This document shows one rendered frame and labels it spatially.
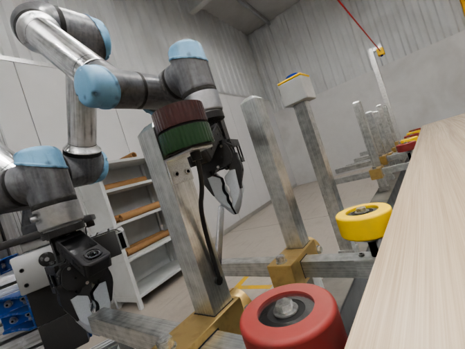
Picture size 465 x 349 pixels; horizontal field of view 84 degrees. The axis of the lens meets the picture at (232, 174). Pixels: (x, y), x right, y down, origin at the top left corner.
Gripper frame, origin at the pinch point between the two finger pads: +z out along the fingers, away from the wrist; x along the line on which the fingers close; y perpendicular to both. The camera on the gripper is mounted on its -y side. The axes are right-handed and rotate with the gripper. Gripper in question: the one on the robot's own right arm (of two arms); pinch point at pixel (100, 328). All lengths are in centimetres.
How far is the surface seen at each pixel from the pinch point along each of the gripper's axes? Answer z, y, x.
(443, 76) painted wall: -78, -99, -771
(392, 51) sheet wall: -179, -24, -767
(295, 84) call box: -37, -30, -51
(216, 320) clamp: -4.4, -30.8, -1.7
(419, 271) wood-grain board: -8, -51, -7
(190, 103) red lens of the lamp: -28.2, -35.9, -3.2
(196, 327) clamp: -4.5, -29.1, 0.1
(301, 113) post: -30, -28, -53
